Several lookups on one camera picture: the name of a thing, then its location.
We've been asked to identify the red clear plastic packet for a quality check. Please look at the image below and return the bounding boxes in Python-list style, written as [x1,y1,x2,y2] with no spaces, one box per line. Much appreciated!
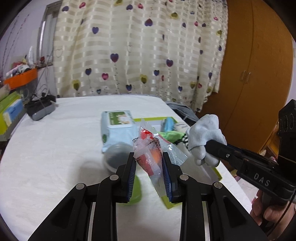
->
[132,119,187,197]

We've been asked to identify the black white striped sock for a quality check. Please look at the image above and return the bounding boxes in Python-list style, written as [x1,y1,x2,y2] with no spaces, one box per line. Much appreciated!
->
[175,133,188,146]

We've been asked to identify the bright green sock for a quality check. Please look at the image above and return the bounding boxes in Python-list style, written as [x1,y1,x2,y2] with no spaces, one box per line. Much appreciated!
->
[159,131,185,143]

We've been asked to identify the blue face mask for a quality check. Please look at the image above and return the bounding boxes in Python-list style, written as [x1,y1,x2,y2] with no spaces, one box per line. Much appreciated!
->
[161,117,175,132]

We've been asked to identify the grey sock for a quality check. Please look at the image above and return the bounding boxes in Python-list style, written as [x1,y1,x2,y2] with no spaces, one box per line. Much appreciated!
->
[186,114,227,167]

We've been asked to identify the cream bandage sock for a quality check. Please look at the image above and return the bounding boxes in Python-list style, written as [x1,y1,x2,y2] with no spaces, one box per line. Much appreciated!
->
[174,121,190,133]

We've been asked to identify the person's right hand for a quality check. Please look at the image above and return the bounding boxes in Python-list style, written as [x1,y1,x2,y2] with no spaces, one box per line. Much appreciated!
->
[250,190,295,229]

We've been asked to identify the green lidded jar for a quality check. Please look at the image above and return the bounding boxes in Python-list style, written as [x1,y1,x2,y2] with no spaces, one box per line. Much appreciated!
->
[119,175,142,206]

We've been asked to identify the clear jar dark contents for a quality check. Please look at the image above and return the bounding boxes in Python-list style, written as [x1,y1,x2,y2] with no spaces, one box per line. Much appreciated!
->
[103,143,133,173]

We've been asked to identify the green white shallow box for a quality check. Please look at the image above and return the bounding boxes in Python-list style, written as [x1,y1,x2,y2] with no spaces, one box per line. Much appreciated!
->
[134,118,222,209]

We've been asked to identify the wet wipes pack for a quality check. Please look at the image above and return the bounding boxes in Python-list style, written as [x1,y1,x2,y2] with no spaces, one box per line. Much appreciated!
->
[101,110,138,153]

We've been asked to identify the grey clothes pile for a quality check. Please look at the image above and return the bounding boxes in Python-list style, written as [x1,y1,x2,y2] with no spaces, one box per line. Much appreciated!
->
[165,101,199,126]

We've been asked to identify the wooden wardrobe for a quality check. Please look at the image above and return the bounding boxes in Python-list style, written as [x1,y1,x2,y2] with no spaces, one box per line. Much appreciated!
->
[201,1,293,152]

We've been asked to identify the black grey VR headset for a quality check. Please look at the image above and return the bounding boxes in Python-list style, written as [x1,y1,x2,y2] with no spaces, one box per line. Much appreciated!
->
[25,94,56,121]

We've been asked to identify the heart pattern curtain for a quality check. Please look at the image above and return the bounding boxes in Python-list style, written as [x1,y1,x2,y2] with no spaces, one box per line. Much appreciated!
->
[53,1,228,111]

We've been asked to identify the blue tissue box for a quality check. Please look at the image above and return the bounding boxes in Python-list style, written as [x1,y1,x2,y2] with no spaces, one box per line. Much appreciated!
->
[3,99,24,127]

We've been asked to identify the striped tray with boxes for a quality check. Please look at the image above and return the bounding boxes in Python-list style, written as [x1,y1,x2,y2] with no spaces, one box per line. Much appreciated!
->
[0,109,26,142]

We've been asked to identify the green carton box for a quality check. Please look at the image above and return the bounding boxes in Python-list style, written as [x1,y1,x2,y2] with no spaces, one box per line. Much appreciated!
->
[0,92,20,135]

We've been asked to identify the orange tray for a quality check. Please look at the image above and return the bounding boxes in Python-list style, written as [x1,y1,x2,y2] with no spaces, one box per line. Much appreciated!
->
[4,68,38,90]

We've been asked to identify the purple dried branches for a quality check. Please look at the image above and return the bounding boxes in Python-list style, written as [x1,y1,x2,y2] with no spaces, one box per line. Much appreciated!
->
[1,14,30,77]

